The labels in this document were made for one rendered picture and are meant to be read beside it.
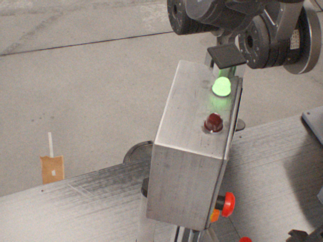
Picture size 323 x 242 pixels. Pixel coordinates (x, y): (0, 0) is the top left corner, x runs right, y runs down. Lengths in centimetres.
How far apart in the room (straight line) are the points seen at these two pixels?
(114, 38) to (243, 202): 181
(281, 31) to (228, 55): 55
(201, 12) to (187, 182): 33
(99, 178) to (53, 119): 126
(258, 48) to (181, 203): 64
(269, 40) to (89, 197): 59
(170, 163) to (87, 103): 203
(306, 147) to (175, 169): 92
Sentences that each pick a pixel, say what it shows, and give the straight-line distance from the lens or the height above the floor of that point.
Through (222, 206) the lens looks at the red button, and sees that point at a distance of 86.
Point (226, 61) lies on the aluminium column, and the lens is 81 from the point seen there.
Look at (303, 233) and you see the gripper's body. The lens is 126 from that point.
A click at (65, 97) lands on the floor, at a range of 279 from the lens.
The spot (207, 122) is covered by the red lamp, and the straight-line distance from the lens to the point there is 74.
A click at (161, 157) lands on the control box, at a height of 145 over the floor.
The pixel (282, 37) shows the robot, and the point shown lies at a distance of 138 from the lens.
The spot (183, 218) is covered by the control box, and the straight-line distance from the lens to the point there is 86.
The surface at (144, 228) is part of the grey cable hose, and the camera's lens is 101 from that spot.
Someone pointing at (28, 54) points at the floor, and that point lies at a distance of 303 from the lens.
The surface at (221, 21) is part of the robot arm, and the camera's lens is 100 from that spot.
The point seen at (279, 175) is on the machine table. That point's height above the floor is 83.
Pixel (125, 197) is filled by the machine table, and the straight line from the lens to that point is 144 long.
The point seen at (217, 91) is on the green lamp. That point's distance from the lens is 79.
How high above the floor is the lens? 204
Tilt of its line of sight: 49 degrees down
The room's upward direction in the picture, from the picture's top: 7 degrees clockwise
